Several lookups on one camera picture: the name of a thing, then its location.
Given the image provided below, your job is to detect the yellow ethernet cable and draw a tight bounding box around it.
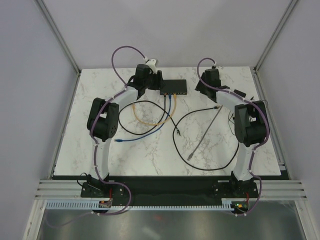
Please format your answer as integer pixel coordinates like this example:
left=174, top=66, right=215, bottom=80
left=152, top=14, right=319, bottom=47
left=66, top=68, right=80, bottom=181
left=131, top=94, right=178, bottom=126

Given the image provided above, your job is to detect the black network switch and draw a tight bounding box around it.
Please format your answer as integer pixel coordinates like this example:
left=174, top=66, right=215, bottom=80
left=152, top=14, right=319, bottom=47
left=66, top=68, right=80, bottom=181
left=159, top=79, right=188, bottom=95

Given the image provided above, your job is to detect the black ethernet cable port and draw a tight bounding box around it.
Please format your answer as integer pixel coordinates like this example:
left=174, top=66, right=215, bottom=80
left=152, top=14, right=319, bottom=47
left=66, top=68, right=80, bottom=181
left=172, top=105, right=240, bottom=171

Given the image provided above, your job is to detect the black ethernet cable long loop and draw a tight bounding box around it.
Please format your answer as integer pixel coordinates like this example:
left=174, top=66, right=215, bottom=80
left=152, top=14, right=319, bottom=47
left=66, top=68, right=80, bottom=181
left=118, top=95, right=177, bottom=142

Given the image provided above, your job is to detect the black power adapter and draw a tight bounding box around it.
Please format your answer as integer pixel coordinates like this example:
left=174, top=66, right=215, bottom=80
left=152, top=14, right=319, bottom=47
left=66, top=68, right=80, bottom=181
left=233, top=89, right=247, bottom=98

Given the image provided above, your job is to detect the thin black adapter wire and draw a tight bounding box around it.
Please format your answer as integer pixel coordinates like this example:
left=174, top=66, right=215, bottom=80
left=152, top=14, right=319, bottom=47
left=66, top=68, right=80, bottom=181
left=227, top=96, right=270, bottom=136

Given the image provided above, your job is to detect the blue ethernet cable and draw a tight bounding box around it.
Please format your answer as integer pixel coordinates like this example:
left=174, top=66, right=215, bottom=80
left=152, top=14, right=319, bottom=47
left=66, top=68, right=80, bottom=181
left=114, top=94, right=173, bottom=143

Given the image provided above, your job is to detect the grey ethernet cable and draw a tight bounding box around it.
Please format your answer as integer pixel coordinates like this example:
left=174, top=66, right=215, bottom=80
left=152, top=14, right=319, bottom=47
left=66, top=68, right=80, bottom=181
left=186, top=104, right=224, bottom=161

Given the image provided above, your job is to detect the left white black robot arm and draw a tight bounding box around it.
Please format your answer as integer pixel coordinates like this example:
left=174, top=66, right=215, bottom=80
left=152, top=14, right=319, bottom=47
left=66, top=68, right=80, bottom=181
left=81, top=59, right=163, bottom=198

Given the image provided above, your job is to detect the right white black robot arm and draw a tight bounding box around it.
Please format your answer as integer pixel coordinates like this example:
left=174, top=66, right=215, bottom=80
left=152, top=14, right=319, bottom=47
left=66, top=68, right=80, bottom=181
left=195, top=67, right=270, bottom=197

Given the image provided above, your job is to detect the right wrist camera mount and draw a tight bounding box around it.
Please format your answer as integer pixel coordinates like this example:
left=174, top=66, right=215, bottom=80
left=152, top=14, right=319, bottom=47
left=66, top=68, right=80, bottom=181
left=211, top=63, right=224, bottom=71

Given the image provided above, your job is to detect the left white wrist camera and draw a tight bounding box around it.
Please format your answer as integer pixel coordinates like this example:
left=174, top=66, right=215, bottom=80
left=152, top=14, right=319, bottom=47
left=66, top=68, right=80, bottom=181
left=145, top=58, right=158, bottom=74

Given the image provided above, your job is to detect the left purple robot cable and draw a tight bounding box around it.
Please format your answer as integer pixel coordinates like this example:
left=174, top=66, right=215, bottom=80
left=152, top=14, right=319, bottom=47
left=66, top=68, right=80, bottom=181
left=44, top=46, right=148, bottom=228

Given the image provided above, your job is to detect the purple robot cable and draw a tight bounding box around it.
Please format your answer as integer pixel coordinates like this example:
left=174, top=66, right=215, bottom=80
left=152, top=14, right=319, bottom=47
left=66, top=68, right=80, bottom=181
left=44, top=46, right=148, bottom=228
left=196, top=57, right=271, bottom=218

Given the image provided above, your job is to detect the right aluminium frame post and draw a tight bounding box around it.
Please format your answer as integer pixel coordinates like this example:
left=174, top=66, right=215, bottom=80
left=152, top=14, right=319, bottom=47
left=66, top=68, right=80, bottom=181
left=252, top=0, right=300, bottom=74

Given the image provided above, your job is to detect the aluminium frame post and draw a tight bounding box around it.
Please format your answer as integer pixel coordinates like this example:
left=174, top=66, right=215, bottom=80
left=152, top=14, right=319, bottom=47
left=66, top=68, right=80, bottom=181
left=252, top=0, right=300, bottom=74
left=34, top=0, right=82, bottom=75

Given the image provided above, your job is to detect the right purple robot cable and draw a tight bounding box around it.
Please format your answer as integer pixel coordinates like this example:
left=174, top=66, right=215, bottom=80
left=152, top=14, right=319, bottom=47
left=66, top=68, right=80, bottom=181
left=196, top=57, right=271, bottom=218

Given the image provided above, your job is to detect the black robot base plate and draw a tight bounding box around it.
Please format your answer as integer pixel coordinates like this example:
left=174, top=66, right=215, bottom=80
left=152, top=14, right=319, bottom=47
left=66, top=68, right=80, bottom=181
left=92, top=176, right=258, bottom=206

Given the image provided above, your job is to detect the left aluminium frame post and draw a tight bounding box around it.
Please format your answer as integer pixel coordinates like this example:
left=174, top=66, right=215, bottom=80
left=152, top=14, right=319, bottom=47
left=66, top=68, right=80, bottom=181
left=34, top=0, right=82, bottom=75

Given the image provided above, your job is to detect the white slotted cable duct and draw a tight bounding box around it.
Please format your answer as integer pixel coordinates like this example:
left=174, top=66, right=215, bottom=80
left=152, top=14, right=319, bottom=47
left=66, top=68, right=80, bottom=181
left=45, top=199, right=248, bottom=211

